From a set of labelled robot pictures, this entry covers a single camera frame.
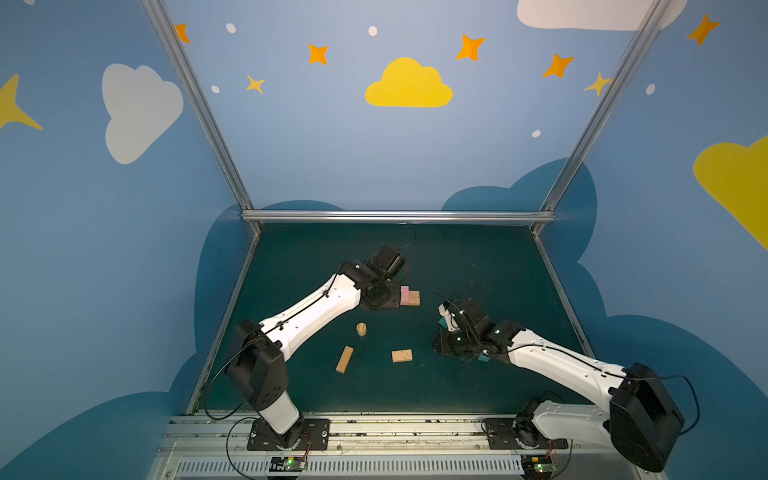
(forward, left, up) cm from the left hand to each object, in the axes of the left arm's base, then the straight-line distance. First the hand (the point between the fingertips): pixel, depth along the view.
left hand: (397, 301), depth 82 cm
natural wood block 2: (-10, -2, -15) cm, 18 cm away
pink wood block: (+9, -3, -11) cm, 15 cm away
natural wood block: (+9, -6, -14) cm, 18 cm away
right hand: (-8, -10, -8) cm, 15 cm away
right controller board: (-36, -34, -16) cm, 52 cm away
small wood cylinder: (-2, +11, -13) cm, 17 cm away
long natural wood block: (-11, +15, -15) cm, 24 cm away
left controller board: (-36, +26, -16) cm, 48 cm away
